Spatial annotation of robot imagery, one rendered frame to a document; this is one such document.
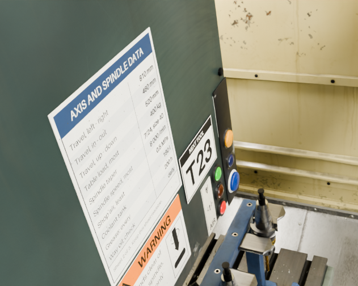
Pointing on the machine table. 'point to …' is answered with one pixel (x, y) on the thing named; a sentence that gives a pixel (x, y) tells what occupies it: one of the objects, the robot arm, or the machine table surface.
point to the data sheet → (119, 152)
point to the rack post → (257, 269)
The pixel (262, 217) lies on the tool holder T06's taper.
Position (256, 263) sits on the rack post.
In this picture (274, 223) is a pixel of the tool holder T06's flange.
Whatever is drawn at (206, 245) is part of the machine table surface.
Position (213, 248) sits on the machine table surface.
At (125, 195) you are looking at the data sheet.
